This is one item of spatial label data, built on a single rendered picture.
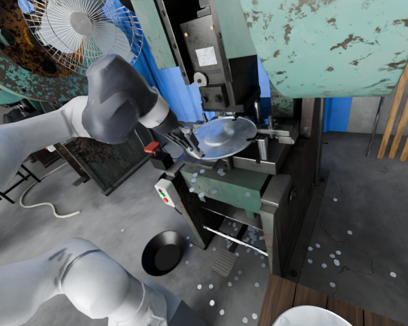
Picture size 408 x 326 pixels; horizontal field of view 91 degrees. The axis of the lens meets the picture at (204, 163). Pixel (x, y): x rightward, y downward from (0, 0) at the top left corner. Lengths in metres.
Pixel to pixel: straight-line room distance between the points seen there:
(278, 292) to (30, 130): 0.86
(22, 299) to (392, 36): 0.66
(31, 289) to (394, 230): 1.52
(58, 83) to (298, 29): 1.69
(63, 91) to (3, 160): 1.46
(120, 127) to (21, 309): 0.37
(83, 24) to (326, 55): 1.19
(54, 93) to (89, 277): 1.49
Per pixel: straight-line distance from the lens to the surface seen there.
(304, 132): 1.06
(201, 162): 0.71
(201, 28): 0.73
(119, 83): 0.46
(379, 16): 0.32
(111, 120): 0.44
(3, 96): 3.53
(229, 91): 0.74
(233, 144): 0.74
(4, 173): 0.42
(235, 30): 0.62
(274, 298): 0.89
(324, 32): 0.33
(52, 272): 0.60
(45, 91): 1.82
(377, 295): 1.33
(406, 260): 1.44
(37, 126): 0.52
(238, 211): 1.12
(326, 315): 0.85
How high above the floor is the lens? 1.20
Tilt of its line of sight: 37 degrees down
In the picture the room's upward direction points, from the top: 20 degrees counter-clockwise
